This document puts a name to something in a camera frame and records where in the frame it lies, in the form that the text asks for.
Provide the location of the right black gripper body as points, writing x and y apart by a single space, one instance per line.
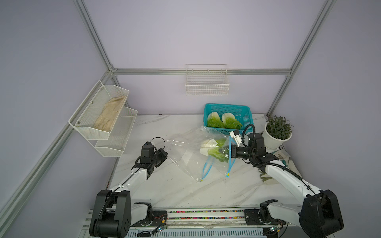
241 152

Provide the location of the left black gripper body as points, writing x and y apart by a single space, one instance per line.
158 158

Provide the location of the clear zip-top bag blue seal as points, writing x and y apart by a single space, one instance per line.
187 157

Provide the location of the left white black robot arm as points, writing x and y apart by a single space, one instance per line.
114 212

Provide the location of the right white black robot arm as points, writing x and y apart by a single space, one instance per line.
317 211

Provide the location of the teal plastic basket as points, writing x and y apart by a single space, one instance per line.
242 114

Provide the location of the white two-tier mesh shelf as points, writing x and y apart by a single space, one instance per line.
107 144

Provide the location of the potted green plant white pot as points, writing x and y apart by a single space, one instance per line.
277 131

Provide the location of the beige cloth in shelf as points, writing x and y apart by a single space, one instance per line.
109 114

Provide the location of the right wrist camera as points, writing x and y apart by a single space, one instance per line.
235 135

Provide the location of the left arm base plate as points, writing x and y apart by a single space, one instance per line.
153 220

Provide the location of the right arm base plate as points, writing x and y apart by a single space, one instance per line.
258 217

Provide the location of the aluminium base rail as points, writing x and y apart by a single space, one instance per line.
212 223

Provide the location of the white wire wall basket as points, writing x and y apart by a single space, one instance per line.
207 80

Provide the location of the aluminium frame profile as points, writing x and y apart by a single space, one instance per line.
19 199

